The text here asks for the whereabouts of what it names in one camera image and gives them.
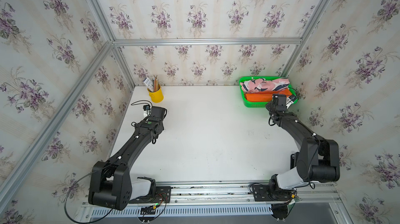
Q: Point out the green plastic basket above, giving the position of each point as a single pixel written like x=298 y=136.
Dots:
x=262 y=104

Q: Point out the yellow pencil cup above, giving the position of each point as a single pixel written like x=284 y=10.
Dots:
x=157 y=96

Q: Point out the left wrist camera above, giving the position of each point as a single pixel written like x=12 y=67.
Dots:
x=146 y=110

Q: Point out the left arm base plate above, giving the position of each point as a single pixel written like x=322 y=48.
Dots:
x=161 y=194

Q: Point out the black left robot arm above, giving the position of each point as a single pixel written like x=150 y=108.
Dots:
x=111 y=185

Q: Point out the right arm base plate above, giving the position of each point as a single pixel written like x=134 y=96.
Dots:
x=264 y=193

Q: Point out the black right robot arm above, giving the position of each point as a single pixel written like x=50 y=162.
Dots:
x=316 y=161

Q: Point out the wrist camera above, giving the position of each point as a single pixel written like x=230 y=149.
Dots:
x=146 y=110
x=291 y=100

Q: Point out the orange cloth garment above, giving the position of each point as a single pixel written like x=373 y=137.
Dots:
x=265 y=96

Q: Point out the wooden pencils bundle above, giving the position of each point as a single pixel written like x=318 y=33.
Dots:
x=155 y=83

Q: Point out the pink patterned garment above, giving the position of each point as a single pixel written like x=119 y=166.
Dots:
x=263 y=85

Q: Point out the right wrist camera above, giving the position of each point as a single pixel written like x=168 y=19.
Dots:
x=291 y=100

